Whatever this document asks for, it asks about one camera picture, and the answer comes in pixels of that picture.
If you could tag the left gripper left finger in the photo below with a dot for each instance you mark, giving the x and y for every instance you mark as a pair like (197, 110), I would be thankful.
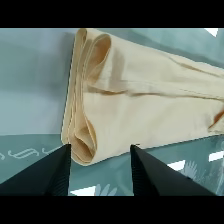
(46, 175)

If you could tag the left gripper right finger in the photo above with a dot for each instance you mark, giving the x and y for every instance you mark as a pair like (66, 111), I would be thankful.
(153, 176)

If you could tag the cream garment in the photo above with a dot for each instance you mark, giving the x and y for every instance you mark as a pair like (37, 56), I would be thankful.
(140, 103)

